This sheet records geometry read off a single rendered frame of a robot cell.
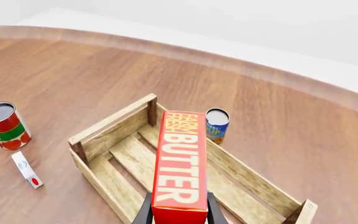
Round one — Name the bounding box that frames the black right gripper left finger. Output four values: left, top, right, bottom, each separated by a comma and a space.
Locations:
131, 192, 154, 224

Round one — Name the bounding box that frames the red and green tomato tin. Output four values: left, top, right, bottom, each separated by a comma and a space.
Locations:
0, 101, 32, 151

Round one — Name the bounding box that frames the wooden slat tray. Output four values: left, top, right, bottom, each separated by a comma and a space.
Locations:
67, 93, 318, 224

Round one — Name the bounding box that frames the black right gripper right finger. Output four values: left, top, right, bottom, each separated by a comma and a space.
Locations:
206, 190, 229, 224

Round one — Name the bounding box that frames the small white box red dot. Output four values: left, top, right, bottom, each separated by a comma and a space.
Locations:
11, 150, 44, 190

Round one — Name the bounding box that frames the red butter box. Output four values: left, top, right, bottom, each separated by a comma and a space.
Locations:
150, 110, 209, 224

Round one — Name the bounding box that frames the blue soup tin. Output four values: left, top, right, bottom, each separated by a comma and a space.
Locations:
205, 107, 231, 146

